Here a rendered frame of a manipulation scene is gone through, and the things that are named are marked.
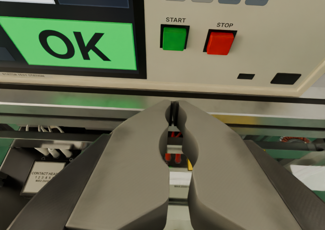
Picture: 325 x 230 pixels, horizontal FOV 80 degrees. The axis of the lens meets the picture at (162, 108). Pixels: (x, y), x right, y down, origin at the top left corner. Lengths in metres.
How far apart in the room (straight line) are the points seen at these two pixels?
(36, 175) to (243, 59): 0.38
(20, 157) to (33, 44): 0.47
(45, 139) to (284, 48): 0.29
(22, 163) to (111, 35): 0.51
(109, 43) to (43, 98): 0.10
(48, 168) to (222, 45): 0.36
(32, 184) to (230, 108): 0.35
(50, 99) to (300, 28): 0.24
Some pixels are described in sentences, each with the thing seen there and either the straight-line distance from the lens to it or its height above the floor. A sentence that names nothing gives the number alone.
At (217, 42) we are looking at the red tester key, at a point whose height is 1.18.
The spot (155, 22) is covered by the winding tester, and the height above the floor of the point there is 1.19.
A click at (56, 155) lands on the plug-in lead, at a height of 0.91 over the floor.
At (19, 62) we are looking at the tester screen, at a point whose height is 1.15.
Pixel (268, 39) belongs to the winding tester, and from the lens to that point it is 0.19.
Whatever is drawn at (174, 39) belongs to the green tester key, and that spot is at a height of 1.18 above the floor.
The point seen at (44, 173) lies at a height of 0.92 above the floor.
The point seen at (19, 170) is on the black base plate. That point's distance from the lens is 0.63.
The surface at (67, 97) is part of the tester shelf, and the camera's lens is 0.23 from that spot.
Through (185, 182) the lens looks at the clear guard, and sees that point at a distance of 0.23.
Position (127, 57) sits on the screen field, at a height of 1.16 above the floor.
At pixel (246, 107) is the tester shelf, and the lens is 0.23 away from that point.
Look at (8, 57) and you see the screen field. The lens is 0.24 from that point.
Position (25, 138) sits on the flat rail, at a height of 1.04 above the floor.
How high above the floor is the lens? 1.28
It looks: 56 degrees down
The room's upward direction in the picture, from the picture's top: 4 degrees clockwise
